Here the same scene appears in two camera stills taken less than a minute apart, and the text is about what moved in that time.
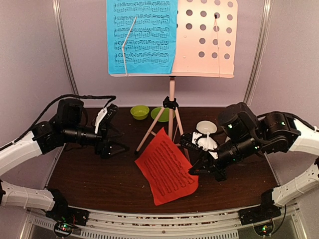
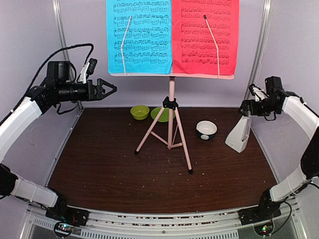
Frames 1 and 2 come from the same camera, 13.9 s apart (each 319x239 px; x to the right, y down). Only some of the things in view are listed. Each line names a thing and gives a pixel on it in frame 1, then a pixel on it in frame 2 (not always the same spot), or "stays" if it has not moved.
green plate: [164, 116] stays
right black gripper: [209, 167] → [245, 103]
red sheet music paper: [168, 169] → [194, 47]
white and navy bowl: [206, 127] stays
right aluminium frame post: [260, 50] stays
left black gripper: [103, 149] → [98, 90]
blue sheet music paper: [150, 47] stays
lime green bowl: [140, 112] stays
